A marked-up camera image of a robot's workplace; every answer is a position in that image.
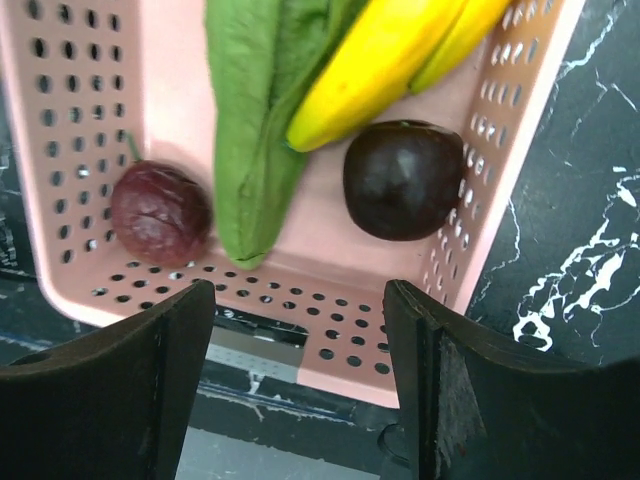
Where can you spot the yellow bananas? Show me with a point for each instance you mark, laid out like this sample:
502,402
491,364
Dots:
393,48

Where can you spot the pink plastic basket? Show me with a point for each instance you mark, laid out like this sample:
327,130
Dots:
79,75

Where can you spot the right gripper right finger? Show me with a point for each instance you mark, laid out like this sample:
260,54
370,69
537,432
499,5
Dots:
475,404

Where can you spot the green cucumber leaf vegetable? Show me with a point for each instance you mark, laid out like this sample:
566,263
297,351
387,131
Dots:
263,57

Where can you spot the dark mangosteen right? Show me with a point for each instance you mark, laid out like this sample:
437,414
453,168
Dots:
401,178

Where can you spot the purple passion fruit front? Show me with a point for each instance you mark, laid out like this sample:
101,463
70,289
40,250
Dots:
159,214

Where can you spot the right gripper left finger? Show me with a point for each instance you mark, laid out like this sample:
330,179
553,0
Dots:
113,404

